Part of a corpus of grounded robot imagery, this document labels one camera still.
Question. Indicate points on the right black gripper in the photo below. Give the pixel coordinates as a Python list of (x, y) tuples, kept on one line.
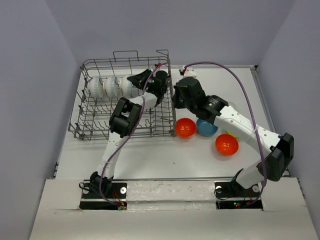
[(176, 103)]

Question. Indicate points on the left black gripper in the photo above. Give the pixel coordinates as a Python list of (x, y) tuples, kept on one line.
[(138, 80)]

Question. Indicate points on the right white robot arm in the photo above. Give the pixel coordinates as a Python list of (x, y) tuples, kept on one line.
[(278, 150)]

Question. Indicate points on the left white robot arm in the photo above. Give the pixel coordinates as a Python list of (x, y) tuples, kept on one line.
[(124, 121)]

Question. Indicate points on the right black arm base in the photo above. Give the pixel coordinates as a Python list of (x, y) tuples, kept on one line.
[(231, 196)]

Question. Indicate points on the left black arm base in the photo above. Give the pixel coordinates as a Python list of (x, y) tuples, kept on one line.
[(114, 198)]

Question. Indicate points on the white square dish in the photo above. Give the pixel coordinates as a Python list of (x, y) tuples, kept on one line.
[(233, 105)]

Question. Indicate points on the orange bowl left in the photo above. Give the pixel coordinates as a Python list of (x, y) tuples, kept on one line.
[(185, 127)]

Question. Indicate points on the orange bowl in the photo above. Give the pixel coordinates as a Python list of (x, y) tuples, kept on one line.
[(226, 144), (185, 127)]

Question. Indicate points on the blue bowl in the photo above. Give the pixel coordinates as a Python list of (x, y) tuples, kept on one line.
[(205, 128)]

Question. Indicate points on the lime green bowl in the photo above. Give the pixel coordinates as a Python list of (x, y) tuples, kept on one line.
[(231, 134)]

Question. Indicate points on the orange bowl right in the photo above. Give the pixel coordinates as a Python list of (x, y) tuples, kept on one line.
[(226, 144)]

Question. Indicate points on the grey wire dish rack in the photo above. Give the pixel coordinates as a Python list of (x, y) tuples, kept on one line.
[(90, 116)]

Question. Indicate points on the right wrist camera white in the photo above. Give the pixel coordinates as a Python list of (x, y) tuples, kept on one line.
[(186, 72)]

